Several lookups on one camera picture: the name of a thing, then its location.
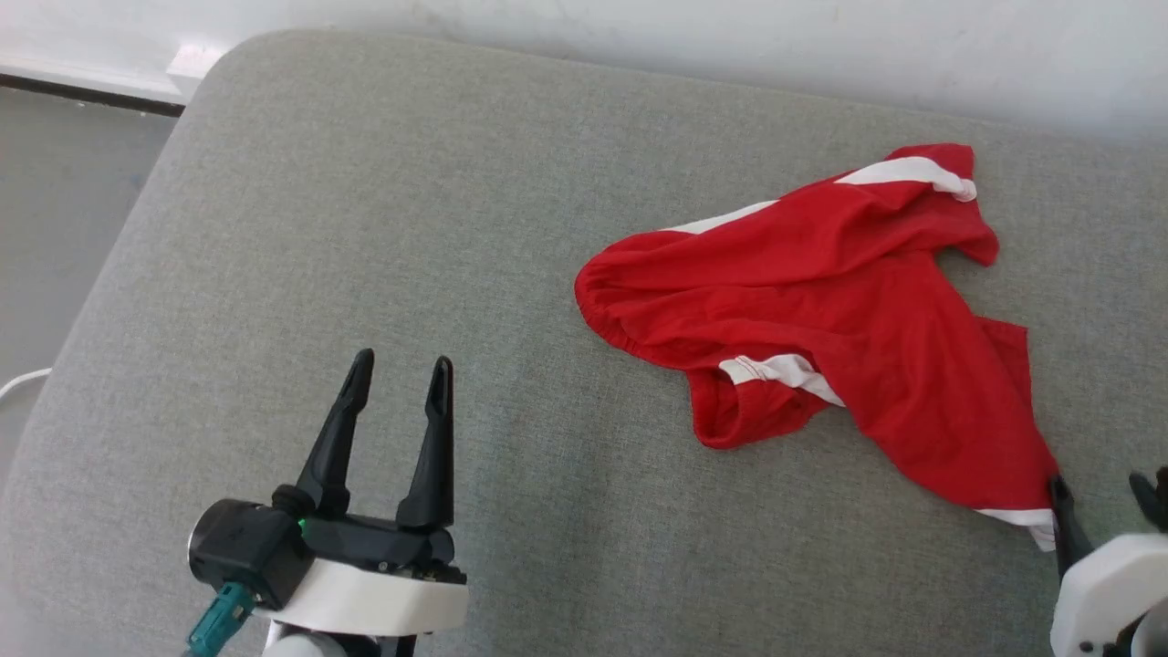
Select teal camera cable connector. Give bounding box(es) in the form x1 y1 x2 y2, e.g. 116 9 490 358
182 582 258 657

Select thin white floor cable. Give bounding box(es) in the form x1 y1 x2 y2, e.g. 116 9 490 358
0 367 54 403

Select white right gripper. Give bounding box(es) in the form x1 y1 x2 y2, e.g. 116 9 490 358
1047 466 1168 657

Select white wall skirting ledge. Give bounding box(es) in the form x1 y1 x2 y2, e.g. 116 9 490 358
0 41 229 119

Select red shorts with white trim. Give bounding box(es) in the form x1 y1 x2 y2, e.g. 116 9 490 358
574 143 1060 553

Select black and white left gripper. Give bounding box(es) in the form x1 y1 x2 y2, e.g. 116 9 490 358
258 349 471 638

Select grey fabric sofa cushion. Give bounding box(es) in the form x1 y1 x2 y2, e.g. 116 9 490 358
0 29 1168 657

